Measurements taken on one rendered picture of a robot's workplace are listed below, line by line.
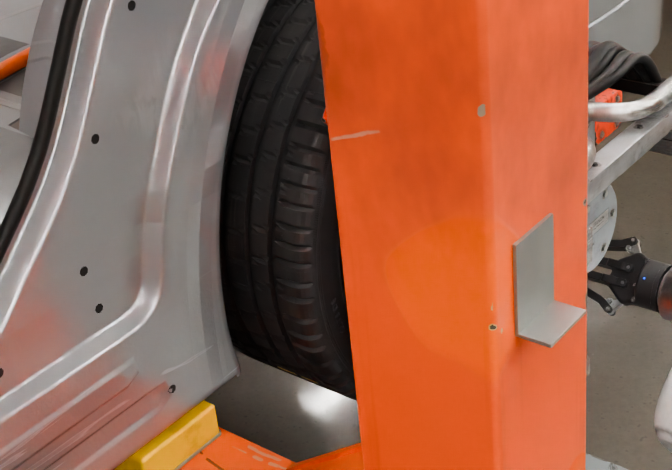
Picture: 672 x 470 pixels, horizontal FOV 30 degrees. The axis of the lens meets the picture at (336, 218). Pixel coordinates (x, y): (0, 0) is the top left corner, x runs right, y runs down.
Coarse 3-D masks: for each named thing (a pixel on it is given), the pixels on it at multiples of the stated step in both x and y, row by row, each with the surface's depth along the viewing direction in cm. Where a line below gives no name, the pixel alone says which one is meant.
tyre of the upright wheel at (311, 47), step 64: (256, 64) 162; (320, 64) 156; (256, 128) 159; (320, 128) 154; (256, 192) 159; (320, 192) 155; (256, 256) 161; (320, 256) 158; (256, 320) 168; (320, 320) 162; (320, 384) 176
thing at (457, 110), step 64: (320, 0) 98; (384, 0) 94; (448, 0) 90; (512, 0) 91; (576, 0) 99; (384, 64) 97; (448, 64) 93; (512, 64) 94; (576, 64) 102; (384, 128) 100; (448, 128) 95; (512, 128) 96; (576, 128) 105; (384, 192) 103; (448, 192) 98; (512, 192) 99; (576, 192) 108; (384, 256) 106; (448, 256) 101; (512, 256) 101; (576, 256) 111; (384, 320) 110; (448, 320) 105; (512, 320) 104; (576, 320) 106; (384, 384) 114; (448, 384) 108; (512, 384) 107; (576, 384) 118; (384, 448) 118; (448, 448) 112; (512, 448) 110; (576, 448) 122
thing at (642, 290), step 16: (640, 256) 193; (624, 272) 193; (640, 272) 189; (656, 272) 188; (624, 288) 193; (640, 288) 189; (656, 288) 187; (624, 304) 193; (640, 304) 191; (656, 304) 189
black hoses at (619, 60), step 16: (592, 48) 171; (608, 48) 170; (624, 48) 171; (592, 64) 169; (608, 64) 169; (624, 64) 167; (640, 64) 171; (592, 80) 169; (608, 80) 167; (624, 80) 176; (640, 80) 175; (656, 80) 173; (592, 96) 168
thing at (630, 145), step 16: (656, 112) 166; (640, 128) 162; (656, 128) 163; (608, 144) 159; (624, 144) 159; (640, 144) 160; (608, 160) 155; (624, 160) 157; (592, 176) 152; (608, 176) 155; (592, 192) 152
